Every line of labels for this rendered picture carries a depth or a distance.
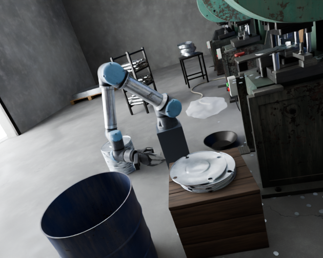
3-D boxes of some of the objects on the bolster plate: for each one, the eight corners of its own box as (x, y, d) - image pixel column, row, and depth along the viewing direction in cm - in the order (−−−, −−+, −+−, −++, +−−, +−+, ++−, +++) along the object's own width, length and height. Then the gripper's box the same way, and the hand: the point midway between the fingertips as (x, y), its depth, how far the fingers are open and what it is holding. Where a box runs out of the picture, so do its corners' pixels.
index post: (275, 71, 119) (273, 52, 116) (273, 70, 122) (271, 51, 119) (280, 69, 119) (279, 50, 115) (279, 68, 121) (277, 50, 118)
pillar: (307, 52, 122) (306, 24, 117) (305, 51, 124) (304, 24, 119) (312, 51, 122) (310, 23, 117) (310, 50, 124) (309, 23, 119)
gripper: (136, 145, 139) (167, 146, 130) (139, 157, 143) (170, 159, 134) (128, 152, 133) (162, 154, 123) (132, 166, 136) (165, 168, 127)
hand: (162, 159), depth 127 cm, fingers closed
